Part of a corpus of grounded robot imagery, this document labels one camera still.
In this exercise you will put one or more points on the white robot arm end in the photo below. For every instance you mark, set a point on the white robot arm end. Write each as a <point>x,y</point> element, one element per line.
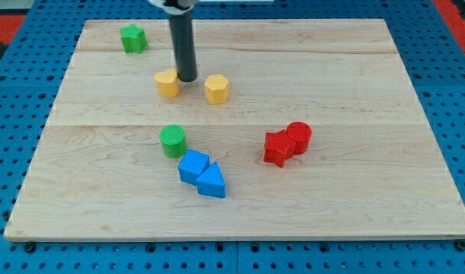
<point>174,7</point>

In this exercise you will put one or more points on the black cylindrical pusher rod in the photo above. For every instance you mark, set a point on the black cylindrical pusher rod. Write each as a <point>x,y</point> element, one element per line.
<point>181,30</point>

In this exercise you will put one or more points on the green star block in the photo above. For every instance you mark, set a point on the green star block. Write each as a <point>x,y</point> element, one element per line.
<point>133,39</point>

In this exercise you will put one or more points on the green cylinder block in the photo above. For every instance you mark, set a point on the green cylinder block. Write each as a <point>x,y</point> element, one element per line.
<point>173,141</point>

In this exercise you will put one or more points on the blue cube block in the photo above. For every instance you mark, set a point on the blue cube block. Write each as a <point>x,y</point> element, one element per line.
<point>192,164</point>

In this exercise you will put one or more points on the red cylinder block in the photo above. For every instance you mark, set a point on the red cylinder block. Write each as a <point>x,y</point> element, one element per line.
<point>301,134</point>

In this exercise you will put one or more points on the yellow hexagon block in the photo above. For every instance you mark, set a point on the yellow hexagon block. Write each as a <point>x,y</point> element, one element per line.
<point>216,89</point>

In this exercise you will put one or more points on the blue triangle block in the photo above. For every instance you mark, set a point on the blue triangle block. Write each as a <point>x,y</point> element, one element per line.
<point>211,182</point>

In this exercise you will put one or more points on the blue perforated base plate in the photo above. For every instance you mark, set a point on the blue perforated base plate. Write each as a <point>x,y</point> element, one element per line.
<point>31,71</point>

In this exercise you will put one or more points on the red star block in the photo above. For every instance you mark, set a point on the red star block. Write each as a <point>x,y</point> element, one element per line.
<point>278,147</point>

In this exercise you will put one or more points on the yellow heart block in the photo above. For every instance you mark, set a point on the yellow heart block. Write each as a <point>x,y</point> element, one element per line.
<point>167,83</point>

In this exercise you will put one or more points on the wooden board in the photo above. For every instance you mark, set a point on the wooden board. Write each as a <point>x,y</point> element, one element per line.
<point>373,170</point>

